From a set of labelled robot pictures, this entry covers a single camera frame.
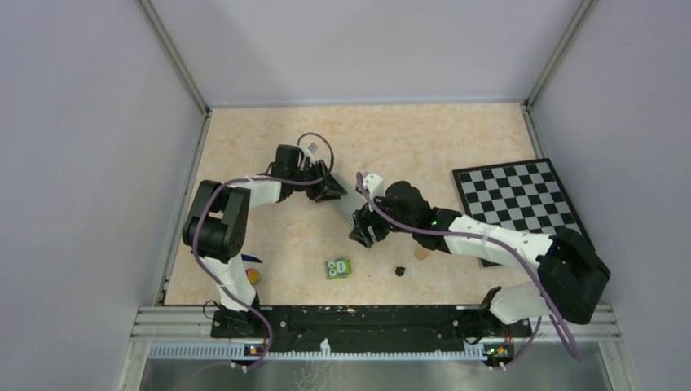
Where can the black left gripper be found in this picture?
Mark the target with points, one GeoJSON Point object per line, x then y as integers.
{"type": "Point", "coordinates": [329, 190]}

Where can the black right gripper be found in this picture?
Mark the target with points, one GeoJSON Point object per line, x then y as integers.
{"type": "Point", "coordinates": [362, 231]}

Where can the grey-green cloth napkin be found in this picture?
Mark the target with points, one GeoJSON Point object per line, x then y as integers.
{"type": "Point", "coordinates": [347, 204]}

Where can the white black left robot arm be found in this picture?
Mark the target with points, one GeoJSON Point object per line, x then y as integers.
{"type": "Point", "coordinates": [217, 221]}

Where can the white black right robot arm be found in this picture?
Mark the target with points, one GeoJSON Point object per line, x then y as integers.
{"type": "Point", "coordinates": [567, 277]}

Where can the green owl toy block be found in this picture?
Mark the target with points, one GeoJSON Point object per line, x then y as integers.
{"type": "Point", "coordinates": [339, 268]}

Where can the small tan wooden block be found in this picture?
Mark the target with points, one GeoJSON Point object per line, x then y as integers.
{"type": "Point", "coordinates": [421, 254]}

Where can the blue pen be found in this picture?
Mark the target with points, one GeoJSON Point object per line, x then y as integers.
{"type": "Point", "coordinates": [248, 258]}

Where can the red yellow ball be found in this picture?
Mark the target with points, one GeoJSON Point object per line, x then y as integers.
{"type": "Point", "coordinates": [254, 276]}

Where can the black white checkerboard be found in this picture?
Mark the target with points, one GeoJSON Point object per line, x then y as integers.
{"type": "Point", "coordinates": [525, 196]}

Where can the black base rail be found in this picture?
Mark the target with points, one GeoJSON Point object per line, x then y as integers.
{"type": "Point", "coordinates": [366, 328]}

